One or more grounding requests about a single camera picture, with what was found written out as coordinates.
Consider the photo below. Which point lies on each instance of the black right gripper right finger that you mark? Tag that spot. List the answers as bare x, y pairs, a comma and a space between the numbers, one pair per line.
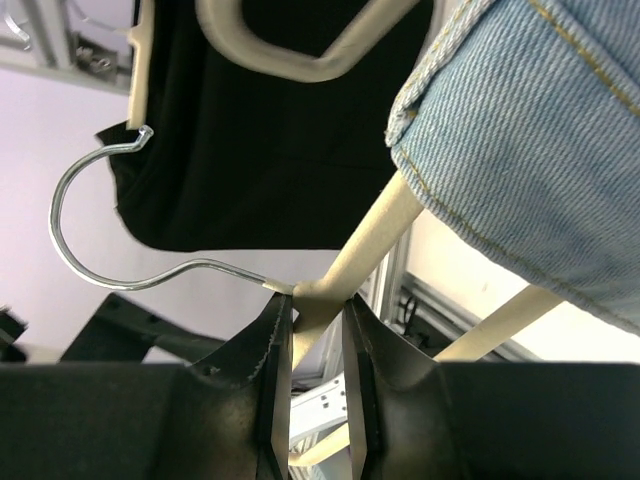
411, 417

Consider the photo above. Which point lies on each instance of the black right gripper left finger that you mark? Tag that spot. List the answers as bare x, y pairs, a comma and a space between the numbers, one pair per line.
224, 417

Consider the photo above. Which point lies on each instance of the light blue denim skirt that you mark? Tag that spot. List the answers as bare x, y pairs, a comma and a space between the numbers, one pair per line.
519, 129

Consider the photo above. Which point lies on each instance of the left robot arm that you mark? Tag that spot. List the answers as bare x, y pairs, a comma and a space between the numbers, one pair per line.
123, 331

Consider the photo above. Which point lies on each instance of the cream hanger of black garment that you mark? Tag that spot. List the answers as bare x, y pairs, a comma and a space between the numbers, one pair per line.
223, 26

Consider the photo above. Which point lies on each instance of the black garment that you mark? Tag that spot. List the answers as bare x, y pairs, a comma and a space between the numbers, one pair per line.
242, 160

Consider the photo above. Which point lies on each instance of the aluminium frame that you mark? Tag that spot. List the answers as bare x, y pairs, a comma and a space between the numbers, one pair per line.
38, 38

